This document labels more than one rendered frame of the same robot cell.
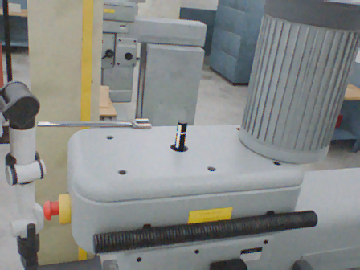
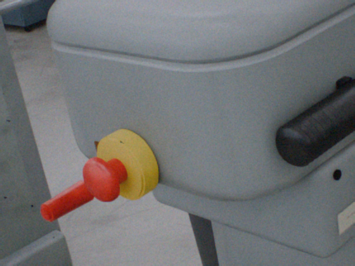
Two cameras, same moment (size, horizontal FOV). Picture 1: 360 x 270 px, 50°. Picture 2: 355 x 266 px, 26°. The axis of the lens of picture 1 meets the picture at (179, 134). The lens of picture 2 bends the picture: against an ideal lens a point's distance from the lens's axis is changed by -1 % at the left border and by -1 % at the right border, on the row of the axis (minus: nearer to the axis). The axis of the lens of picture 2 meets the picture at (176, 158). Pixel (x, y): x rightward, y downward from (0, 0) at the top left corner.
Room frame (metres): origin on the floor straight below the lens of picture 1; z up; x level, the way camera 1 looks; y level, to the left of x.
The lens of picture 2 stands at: (0.06, 0.37, 2.05)
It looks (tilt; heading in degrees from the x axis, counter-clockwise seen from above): 26 degrees down; 341
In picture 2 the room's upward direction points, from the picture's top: 11 degrees counter-clockwise
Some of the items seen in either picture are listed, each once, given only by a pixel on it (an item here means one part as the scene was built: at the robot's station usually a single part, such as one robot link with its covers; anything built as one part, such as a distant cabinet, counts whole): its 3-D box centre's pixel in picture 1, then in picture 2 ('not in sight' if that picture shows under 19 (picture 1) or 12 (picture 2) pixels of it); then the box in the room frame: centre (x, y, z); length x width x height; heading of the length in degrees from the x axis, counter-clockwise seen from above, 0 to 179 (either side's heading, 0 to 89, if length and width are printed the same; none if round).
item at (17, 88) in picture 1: (20, 105); not in sight; (1.28, 0.58, 1.70); 0.12 x 0.09 x 0.14; 38
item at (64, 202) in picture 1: (64, 209); (127, 164); (0.64, 0.21, 1.76); 0.06 x 0.02 x 0.06; 21
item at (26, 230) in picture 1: (26, 232); not in sight; (1.24, 0.57, 1.17); 0.11 x 0.11 x 0.11; 39
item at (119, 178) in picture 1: (181, 180); (293, 18); (0.73, -0.02, 1.81); 0.47 x 0.26 x 0.16; 111
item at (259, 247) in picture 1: (186, 227); (322, 123); (0.74, -0.04, 1.68); 0.34 x 0.24 x 0.10; 111
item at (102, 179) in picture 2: (52, 210); (106, 177); (0.63, 0.23, 1.76); 0.04 x 0.03 x 0.04; 21
